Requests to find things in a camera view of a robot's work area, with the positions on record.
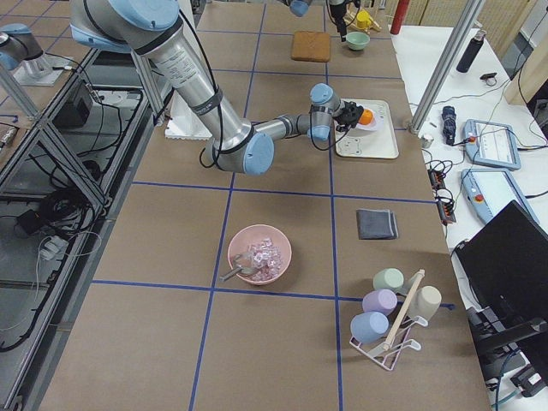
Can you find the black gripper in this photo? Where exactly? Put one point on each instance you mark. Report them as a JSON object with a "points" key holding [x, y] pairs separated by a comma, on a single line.
{"points": [[350, 115], [339, 18]]}

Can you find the orange fruit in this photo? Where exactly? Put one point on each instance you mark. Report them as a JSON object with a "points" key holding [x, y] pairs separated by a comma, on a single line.
{"points": [[367, 117]]}

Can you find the white plate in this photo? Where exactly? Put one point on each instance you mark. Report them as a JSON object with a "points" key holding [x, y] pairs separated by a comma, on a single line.
{"points": [[379, 123]]}

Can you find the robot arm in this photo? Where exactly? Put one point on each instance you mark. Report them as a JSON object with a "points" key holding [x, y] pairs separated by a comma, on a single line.
{"points": [[155, 30], [300, 7]]}

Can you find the cream bear tray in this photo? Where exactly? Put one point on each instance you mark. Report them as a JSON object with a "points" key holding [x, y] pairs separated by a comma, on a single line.
{"points": [[379, 144]]}

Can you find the yellow cup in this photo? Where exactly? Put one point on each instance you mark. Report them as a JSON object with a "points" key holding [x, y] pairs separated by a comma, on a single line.
{"points": [[363, 20]]}

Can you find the green bowl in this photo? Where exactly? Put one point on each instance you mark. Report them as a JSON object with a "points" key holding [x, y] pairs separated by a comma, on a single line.
{"points": [[357, 41]]}

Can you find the wooden cutting board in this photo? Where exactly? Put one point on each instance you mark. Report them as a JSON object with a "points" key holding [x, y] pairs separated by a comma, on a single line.
{"points": [[312, 47]]}

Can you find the red fire extinguisher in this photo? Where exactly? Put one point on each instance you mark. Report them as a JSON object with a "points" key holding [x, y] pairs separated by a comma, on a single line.
{"points": [[399, 16]]}

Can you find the folded black umbrella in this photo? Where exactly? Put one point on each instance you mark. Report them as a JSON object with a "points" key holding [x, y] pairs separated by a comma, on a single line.
{"points": [[449, 125]]}

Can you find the grey folded cloth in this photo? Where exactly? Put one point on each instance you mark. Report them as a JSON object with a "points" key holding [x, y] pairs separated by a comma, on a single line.
{"points": [[376, 224]]}

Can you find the black water bottle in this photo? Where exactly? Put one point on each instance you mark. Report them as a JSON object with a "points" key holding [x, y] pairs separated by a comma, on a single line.
{"points": [[471, 52]]}

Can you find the upper teach pendant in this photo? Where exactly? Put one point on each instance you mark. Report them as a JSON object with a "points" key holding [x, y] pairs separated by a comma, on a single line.
{"points": [[491, 144]]}

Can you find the teach pendant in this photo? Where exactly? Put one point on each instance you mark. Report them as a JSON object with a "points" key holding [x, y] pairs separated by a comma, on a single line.
{"points": [[491, 144], [489, 191]]}

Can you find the lower teach pendant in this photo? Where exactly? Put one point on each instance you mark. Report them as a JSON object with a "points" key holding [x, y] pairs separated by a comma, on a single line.
{"points": [[489, 191]]}

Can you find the pink bowl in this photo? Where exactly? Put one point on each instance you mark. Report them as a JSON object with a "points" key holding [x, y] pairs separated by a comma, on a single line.
{"points": [[255, 234]]}

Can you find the clear ice cubes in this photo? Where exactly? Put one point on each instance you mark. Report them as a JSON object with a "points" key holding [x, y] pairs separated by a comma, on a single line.
{"points": [[267, 259]]}

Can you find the green plastic cup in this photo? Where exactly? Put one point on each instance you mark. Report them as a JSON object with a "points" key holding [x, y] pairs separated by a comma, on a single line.
{"points": [[388, 278]]}

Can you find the purple plastic cup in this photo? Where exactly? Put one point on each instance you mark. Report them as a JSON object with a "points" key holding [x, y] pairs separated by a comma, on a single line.
{"points": [[381, 300]]}

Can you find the metal scoop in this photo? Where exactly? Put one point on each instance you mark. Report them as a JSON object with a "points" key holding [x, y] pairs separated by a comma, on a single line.
{"points": [[242, 265]]}

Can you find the beige plastic cup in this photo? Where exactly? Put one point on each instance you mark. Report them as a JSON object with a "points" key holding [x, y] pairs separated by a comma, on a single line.
{"points": [[425, 303]]}

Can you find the black laptop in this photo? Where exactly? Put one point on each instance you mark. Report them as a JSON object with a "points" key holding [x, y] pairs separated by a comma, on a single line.
{"points": [[506, 267]]}

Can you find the blue plastic cup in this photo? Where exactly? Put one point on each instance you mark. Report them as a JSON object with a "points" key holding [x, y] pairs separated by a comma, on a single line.
{"points": [[368, 327]]}

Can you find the aluminium frame post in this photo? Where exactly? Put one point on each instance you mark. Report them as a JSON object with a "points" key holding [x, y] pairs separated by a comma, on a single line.
{"points": [[458, 34]]}

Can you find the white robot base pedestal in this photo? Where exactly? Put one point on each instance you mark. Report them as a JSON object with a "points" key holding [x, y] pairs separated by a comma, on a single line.
{"points": [[183, 123]]}

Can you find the wooden rack handle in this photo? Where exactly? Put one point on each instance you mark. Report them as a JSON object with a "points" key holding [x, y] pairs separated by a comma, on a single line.
{"points": [[391, 336]]}

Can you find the white wire cup rack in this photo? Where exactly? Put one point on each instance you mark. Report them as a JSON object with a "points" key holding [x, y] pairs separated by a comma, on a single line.
{"points": [[387, 358]]}

